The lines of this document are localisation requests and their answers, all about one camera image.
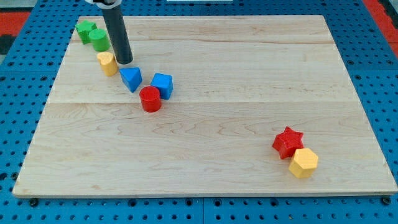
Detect wooden board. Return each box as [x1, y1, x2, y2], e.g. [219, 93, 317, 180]
[13, 15, 397, 198]

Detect yellow hexagon block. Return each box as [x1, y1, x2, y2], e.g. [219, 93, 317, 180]
[289, 148, 318, 179]

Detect blue cube block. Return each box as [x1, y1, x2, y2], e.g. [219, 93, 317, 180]
[150, 73, 174, 100]

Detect red cylinder block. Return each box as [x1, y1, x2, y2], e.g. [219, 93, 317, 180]
[139, 86, 162, 113]

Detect blue triangle block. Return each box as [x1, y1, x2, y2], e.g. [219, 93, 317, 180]
[119, 67, 142, 93]

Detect red star block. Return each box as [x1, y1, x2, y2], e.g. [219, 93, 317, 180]
[272, 126, 303, 159]

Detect yellow heart block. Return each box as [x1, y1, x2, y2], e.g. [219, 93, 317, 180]
[96, 52, 119, 77]

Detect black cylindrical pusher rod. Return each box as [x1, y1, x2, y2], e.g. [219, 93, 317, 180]
[102, 1, 133, 65]

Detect green cylinder block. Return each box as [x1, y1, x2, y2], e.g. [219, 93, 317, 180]
[89, 29, 110, 52]

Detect green star block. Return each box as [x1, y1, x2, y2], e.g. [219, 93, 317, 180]
[75, 20, 97, 44]

